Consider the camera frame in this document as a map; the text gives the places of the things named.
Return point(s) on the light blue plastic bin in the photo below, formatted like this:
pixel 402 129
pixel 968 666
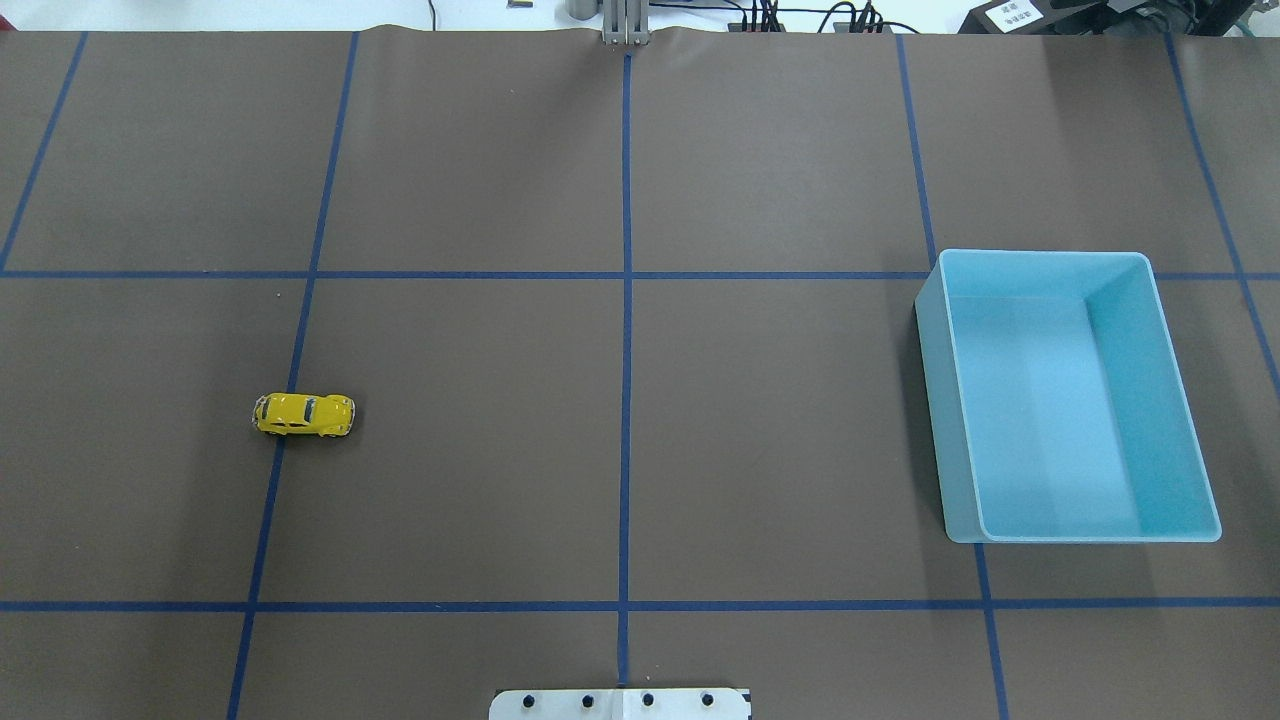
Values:
pixel 1058 411

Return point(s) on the yellow beetle toy car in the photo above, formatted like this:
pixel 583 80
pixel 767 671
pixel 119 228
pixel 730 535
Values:
pixel 294 414

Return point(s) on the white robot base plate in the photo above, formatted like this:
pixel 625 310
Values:
pixel 623 703

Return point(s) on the black box with label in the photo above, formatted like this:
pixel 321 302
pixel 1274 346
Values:
pixel 1007 18

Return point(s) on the aluminium frame post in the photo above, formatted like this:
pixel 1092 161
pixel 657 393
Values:
pixel 625 22

